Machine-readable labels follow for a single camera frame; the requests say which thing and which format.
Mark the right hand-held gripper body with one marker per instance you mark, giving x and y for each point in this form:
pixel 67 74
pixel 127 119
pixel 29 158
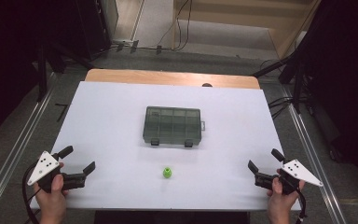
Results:
pixel 296 171

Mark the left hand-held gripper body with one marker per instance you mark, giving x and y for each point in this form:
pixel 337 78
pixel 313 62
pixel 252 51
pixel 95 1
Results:
pixel 45 165

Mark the small green plastic part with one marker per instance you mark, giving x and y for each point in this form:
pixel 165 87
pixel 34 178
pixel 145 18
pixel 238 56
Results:
pixel 167 173

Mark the grey clear compartment box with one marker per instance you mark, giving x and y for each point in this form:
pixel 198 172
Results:
pixel 171 124

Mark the person's right hand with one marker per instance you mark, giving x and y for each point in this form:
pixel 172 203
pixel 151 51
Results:
pixel 281 202

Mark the person's left hand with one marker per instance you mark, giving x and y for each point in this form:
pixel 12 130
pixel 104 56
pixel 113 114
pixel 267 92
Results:
pixel 52 202

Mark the white table cover board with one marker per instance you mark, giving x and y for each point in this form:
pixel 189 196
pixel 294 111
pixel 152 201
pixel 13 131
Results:
pixel 105 124

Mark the black metal stand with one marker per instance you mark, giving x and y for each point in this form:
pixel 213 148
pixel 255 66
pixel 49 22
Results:
pixel 296 87
pixel 42 77

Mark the person's dark clothing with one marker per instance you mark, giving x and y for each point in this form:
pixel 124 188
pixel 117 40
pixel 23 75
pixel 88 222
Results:
pixel 171 218

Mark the dark curtain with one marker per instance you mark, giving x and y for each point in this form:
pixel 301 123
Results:
pixel 6 62
pixel 348 77

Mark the white power strip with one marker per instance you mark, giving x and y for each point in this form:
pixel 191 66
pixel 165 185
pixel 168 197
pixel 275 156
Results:
pixel 122 41

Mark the black cabinet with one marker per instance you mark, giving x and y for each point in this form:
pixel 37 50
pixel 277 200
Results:
pixel 93 25

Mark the wooden steps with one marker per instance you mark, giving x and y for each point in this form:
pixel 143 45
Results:
pixel 230 31

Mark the aluminium floor rail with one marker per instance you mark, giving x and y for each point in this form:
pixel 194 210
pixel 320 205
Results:
pixel 312 155
pixel 14 155

